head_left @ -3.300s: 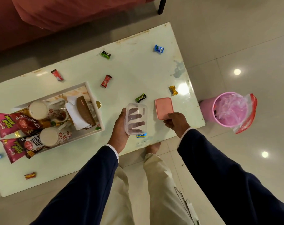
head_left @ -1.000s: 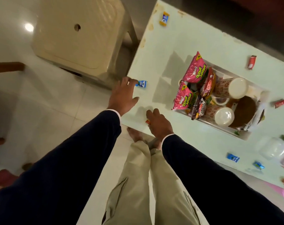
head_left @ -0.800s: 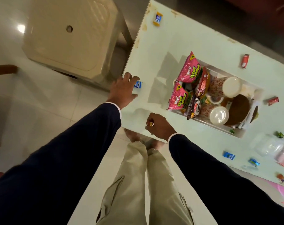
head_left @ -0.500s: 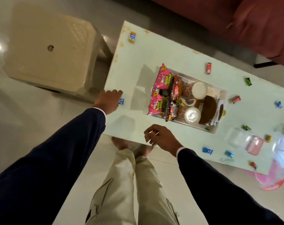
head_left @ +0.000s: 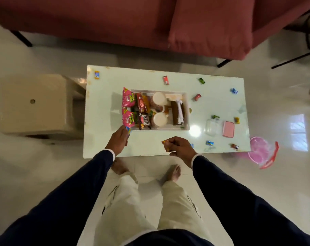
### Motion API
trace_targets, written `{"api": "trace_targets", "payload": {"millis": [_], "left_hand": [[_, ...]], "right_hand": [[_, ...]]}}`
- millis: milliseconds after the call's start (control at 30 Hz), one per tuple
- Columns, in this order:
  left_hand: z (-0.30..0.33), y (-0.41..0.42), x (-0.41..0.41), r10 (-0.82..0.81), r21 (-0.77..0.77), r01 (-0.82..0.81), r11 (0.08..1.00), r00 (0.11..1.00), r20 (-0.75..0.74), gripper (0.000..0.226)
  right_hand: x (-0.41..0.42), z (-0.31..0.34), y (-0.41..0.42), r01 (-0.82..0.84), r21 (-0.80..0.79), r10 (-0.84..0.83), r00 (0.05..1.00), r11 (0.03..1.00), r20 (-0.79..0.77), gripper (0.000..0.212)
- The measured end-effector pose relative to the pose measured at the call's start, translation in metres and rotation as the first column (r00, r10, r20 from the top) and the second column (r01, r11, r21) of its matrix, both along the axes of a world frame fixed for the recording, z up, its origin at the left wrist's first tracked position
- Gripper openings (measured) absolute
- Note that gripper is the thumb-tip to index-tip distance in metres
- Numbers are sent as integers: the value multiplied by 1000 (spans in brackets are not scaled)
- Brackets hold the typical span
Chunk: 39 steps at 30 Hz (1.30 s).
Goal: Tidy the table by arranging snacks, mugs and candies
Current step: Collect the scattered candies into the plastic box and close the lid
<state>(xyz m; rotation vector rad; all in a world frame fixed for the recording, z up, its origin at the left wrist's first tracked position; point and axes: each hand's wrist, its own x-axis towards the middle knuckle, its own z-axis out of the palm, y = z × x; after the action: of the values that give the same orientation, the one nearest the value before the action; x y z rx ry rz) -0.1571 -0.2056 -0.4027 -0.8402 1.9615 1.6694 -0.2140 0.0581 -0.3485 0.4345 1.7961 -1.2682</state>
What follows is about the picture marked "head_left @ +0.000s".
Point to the white coffee table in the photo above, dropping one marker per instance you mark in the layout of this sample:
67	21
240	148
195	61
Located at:
106	112

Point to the clear zip bag red seal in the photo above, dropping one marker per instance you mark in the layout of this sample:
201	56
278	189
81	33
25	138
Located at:
272	156

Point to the salted peanuts packet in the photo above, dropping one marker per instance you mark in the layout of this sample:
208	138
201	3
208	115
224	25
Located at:
144	121

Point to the black metal folding table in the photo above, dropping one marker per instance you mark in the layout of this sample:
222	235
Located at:
298	57

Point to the yellow and blue candy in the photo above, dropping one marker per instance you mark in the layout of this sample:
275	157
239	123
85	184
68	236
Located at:
96	74

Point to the maroon and yellow snack packet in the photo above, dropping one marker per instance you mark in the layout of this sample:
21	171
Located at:
142	102

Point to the pink snack packet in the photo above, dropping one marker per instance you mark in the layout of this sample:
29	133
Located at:
128	97
128	118

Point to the red sofa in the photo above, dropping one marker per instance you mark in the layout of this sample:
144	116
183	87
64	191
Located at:
93	17

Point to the white floral mug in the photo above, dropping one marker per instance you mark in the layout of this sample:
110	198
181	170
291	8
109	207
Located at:
160	119
159	98

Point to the bright green candy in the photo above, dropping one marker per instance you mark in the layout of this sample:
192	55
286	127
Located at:
201	80

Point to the person's right hand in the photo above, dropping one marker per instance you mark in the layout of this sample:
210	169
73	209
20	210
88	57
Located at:
181	149

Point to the dark green candy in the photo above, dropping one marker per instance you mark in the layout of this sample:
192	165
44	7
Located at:
215	117

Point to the brown napkin holder with napkins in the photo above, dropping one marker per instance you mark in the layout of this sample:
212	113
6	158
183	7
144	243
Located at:
174	112

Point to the white printed tray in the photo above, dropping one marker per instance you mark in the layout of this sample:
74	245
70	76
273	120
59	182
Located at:
187	120

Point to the pink plastic bin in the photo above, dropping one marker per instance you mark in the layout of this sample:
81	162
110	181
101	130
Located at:
257	151

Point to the brown candy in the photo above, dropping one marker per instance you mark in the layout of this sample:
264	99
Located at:
234	146

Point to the orange candy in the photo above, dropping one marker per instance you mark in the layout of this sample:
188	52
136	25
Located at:
166	143

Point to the red candy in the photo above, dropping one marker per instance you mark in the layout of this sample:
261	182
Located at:
166	80
197	97

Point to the person's right leg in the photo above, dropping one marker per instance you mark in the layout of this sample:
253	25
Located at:
180	204

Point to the person's left hand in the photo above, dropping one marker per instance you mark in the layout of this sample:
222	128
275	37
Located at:
117	142

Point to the person's dark jacket torso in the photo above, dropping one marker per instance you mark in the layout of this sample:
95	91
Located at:
170	239

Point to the beige plastic stool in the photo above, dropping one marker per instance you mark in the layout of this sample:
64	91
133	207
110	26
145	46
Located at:
37	105

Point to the person's right forearm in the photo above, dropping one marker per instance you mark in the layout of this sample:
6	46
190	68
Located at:
242	207

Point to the pink lidded clear container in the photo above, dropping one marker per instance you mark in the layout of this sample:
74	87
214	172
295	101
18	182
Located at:
213	128

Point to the person's left forearm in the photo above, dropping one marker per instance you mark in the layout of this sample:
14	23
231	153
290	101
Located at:
62	202

